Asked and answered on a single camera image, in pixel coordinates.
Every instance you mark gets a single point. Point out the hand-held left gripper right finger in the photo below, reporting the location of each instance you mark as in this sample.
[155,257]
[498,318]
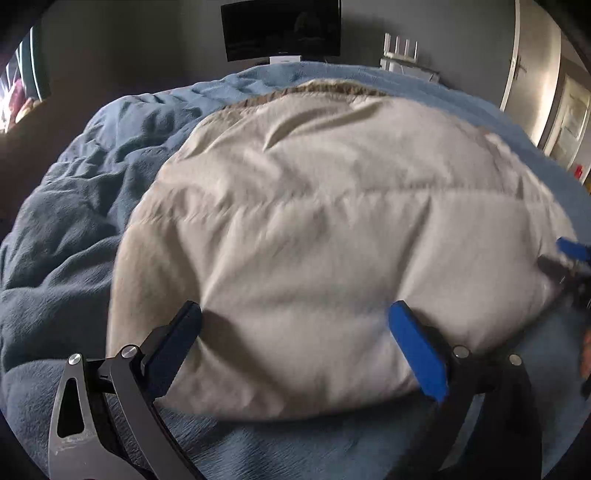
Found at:
[420,353]

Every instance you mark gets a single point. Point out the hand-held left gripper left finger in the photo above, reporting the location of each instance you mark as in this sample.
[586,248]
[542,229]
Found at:
[178,344]

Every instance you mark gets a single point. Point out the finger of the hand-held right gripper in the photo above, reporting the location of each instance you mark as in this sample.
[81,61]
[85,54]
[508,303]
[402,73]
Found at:
[572,249]

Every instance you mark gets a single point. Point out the beige puffer jacket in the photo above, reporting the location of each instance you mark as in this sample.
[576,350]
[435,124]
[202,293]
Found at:
[323,230]

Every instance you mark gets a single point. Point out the small red thing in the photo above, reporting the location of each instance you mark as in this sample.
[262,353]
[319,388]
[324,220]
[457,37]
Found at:
[581,173]

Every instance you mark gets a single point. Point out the blue fleece blanket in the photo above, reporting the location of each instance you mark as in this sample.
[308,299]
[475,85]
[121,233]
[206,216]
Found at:
[69,230]

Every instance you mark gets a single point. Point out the white door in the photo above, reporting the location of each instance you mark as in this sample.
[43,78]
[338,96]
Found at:
[535,55]

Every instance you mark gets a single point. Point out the white router with antennas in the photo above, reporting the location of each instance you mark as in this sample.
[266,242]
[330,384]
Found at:
[406,55]

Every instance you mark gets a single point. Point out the bright window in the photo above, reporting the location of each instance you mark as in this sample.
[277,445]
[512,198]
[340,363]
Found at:
[11,101]

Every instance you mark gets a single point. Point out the white box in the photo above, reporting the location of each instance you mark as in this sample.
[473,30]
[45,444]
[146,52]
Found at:
[285,59]

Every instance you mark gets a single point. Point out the teal curtain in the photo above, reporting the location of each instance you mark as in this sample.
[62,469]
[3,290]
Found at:
[40,64]

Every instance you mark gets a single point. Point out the black television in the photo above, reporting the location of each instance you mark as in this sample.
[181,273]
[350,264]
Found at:
[281,27]

